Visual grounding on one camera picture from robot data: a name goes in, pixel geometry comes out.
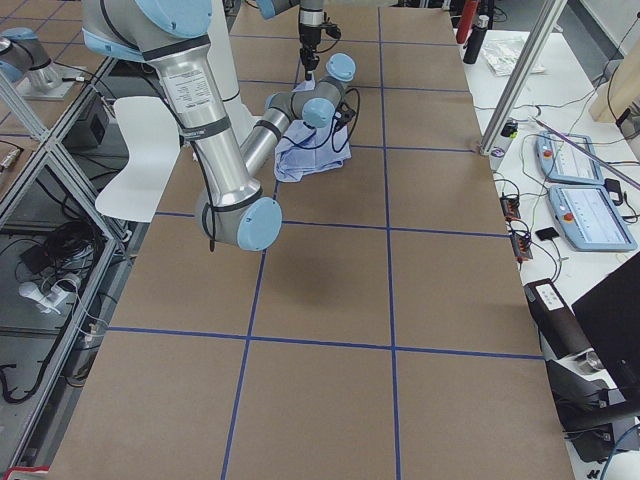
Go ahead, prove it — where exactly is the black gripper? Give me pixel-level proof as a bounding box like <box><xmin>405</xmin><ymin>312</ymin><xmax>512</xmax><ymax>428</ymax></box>
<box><xmin>298</xmin><ymin>23</ymin><xmax>322</xmax><ymax>80</ymax></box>

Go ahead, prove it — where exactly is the blue striped button shirt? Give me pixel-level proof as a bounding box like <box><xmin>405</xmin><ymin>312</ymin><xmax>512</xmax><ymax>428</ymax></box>
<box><xmin>273</xmin><ymin>79</ymin><xmax>352</xmax><ymax>184</ymax></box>

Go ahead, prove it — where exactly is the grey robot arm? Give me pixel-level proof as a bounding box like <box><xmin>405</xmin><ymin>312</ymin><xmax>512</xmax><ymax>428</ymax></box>
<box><xmin>82</xmin><ymin>1</ymin><xmax>356</xmax><ymax>251</ymax></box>
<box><xmin>256</xmin><ymin>0</ymin><xmax>325</xmax><ymax>81</ymax></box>

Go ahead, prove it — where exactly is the red bottle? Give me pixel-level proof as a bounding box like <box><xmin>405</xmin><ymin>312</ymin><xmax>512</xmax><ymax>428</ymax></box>
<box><xmin>456</xmin><ymin>0</ymin><xmax>479</xmax><ymax>45</ymax></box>

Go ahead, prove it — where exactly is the black water bottle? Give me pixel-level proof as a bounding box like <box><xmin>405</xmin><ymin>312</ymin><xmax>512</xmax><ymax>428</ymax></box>
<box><xmin>463</xmin><ymin>15</ymin><xmax>490</xmax><ymax>65</ymax></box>

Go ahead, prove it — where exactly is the upper blue teach pendant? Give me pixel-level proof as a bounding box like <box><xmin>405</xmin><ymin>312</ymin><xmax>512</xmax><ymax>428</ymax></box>
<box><xmin>535</xmin><ymin>132</ymin><xmax>604</xmax><ymax>186</ymax></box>

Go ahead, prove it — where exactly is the blue teach pendant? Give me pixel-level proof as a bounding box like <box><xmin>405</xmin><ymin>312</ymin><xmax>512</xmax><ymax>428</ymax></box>
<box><xmin>535</xmin><ymin>132</ymin><xmax>604</xmax><ymax>186</ymax></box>
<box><xmin>548</xmin><ymin>185</ymin><xmax>637</xmax><ymax>252</ymax></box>

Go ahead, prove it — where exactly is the lower blue teach pendant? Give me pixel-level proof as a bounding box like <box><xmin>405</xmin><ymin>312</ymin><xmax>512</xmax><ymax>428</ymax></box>
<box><xmin>548</xmin><ymin>185</ymin><xmax>637</xmax><ymax>252</ymax></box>

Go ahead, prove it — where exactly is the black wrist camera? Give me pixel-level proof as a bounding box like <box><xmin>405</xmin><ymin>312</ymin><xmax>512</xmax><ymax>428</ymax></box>
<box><xmin>321</xmin><ymin>20</ymin><xmax>342</xmax><ymax>40</ymax></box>
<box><xmin>334</xmin><ymin>102</ymin><xmax>357</xmax><ymax>130</ymax></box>

